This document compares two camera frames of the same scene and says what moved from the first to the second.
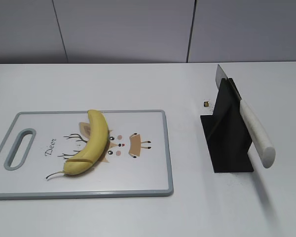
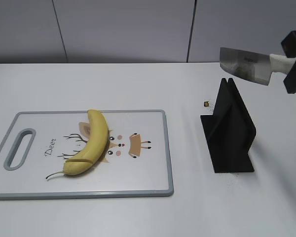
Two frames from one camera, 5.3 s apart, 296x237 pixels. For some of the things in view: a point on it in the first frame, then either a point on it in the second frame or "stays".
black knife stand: (226, 134) stays
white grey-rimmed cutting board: (137, 162) stays
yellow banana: (95, 148) stays
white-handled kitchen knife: (263, 146) → (255, 66)
